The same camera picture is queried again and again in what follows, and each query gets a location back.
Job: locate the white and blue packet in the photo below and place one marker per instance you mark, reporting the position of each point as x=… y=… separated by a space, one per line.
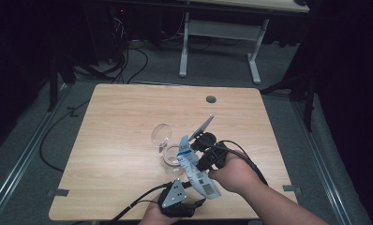
x=195 y=179

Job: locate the metal floor rail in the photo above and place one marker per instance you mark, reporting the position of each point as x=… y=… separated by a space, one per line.
x=322 y=162
x=19 y=164

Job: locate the grey table bracket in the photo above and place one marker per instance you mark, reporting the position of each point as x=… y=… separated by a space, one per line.
x=58 y=192
x=291 y=188

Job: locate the black metal stand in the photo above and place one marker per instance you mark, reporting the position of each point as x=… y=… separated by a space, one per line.
x=308 y=93
x=53 y=84

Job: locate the white-legged desk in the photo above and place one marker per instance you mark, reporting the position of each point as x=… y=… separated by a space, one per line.
x=219 y=31

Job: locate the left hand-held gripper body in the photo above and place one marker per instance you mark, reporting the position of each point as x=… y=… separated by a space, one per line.
x=175 y=200

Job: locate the person's left hand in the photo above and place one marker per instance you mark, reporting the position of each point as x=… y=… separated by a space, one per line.
x=156 y=215

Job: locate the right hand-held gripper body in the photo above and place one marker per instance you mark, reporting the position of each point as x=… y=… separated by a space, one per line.
x=214 y=154

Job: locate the grey round table grommet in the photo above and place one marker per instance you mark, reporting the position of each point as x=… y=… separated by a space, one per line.
x=211 y=99

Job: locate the person's right hand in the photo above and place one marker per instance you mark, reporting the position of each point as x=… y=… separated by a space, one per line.
x=236 y=175

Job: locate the small black device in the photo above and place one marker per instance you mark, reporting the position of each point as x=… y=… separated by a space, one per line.
x=300 y=2

